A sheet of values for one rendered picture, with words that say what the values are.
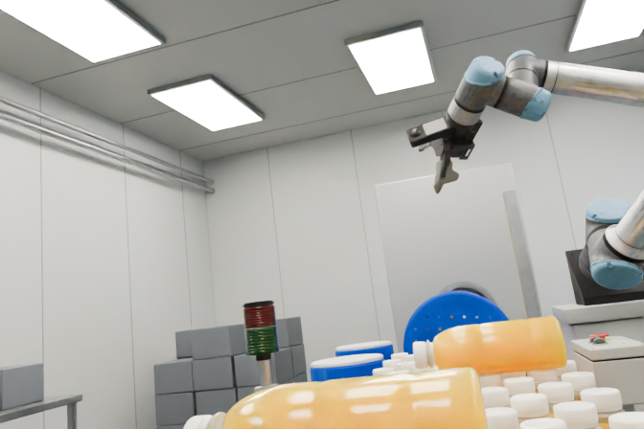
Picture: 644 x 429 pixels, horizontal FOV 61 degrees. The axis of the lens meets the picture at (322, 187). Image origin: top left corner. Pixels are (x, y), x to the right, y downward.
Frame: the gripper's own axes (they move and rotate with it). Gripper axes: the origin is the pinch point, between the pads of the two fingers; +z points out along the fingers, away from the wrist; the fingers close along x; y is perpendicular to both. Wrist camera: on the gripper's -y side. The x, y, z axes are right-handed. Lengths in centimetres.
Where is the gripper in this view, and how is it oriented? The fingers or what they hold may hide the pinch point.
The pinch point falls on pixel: (425, 172)
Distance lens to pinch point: 147.3
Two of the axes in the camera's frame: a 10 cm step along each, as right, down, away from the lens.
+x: -1.9, -7.6, 6.2
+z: -2.0, 6.5, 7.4
